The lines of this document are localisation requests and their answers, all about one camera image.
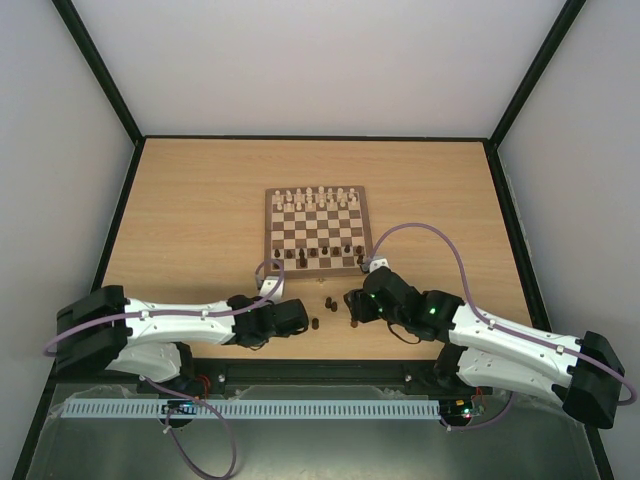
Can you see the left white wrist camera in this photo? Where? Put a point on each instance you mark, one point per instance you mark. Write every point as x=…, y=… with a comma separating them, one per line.
x=271, y=288

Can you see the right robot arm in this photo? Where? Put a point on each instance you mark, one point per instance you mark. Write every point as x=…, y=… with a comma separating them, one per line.
x=580, y=375

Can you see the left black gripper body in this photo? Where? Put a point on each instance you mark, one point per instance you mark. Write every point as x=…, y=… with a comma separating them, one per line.
x=266, y=338

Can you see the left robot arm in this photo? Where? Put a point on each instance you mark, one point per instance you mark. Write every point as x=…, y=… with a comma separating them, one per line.
x=108, y=331

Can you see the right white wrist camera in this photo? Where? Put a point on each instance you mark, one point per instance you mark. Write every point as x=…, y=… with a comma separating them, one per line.
x=370, y=264

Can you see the wooden chess board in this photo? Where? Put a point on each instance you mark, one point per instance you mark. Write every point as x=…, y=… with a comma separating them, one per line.
x=295, y=230

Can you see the light blue cable duct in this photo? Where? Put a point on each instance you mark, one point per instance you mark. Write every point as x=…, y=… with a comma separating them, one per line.
x=258, y=409

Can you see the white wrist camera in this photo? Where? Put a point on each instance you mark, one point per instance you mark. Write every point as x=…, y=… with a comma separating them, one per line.
x=370, y=264
x=271, y=288

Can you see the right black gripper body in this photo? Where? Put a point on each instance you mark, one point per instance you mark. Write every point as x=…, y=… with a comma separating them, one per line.
x=357, y=306

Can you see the black mounting rail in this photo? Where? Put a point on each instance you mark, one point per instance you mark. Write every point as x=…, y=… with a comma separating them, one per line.
x=414, y=377

